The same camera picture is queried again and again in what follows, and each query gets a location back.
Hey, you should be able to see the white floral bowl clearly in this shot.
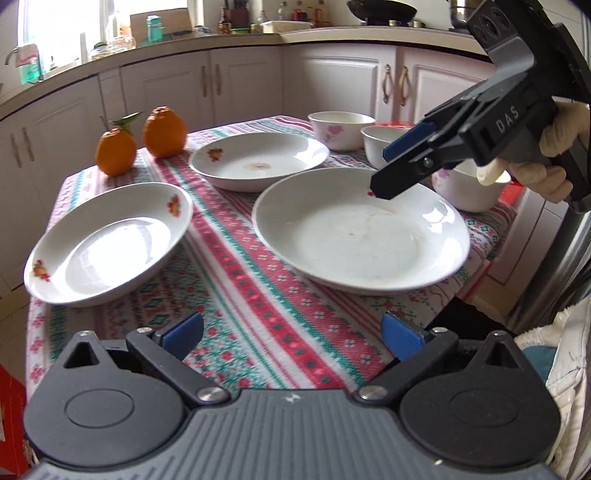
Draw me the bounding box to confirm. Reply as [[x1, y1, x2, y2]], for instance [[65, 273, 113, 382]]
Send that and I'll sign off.
[[432, 159, 512, 213], [308, 111, 376, 152], [361, 125, 411, 169]]

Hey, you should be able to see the large white plate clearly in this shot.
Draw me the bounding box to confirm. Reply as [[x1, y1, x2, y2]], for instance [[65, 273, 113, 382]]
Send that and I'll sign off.
[[252, 167, 471, 295]]

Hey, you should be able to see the white fruit plate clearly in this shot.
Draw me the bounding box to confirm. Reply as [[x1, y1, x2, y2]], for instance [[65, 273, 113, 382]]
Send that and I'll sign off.
[[24, 182, 193, 307]]

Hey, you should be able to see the white stained plate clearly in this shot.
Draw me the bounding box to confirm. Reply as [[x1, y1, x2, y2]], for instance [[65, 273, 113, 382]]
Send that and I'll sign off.
[[188, 132, 329, 193]]

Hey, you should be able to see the right gloved hand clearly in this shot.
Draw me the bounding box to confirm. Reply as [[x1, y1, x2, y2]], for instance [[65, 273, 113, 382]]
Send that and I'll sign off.
[[477, 102, 590, 204]]

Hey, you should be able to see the patterned tablecloth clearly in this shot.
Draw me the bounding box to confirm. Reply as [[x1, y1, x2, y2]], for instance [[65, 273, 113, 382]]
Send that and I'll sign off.
[[26, 149, 516, 392]]

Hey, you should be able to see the red printed box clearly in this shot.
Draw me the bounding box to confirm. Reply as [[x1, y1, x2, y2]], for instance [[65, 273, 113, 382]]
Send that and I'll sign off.
[[499, 181, 524, 206]]

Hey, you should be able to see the black wok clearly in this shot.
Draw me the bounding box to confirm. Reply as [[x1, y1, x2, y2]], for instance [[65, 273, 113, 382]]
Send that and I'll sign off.
[[346, 0, 417, 26]]

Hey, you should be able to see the white rectangular tray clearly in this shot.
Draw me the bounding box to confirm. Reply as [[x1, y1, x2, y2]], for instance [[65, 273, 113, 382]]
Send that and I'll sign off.
[[260, 20, 312, 34]]

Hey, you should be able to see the orange with leaf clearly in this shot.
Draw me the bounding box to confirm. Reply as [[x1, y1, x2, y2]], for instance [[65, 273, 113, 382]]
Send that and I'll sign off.
[[94, 112, 140, 177]]

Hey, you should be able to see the red cardboard box on floor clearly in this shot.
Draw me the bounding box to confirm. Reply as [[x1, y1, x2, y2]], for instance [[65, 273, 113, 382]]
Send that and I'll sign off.
[[0, 366, 29, 479]]

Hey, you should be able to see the bumpy orange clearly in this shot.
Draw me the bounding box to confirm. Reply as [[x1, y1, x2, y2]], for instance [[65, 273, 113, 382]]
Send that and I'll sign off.
[[142, 106, 187, 159]]

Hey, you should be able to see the knife block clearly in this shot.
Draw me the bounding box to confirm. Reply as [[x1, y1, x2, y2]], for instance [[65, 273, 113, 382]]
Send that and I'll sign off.
[[223, 0, 249, 28]]

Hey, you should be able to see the dark soy sauce bottle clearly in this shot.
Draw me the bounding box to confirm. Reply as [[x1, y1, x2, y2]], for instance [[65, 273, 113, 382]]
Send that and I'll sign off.
[[218, 7, 231, 35]]

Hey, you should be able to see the wooden cutting board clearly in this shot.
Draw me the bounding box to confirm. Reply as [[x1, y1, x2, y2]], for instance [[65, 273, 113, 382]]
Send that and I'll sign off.
[[130, 7, 193, 45]]

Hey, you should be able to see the teal water bottle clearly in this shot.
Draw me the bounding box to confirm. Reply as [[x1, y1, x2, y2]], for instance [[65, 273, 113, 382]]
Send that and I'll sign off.
[[146, 14, 163, 44]]

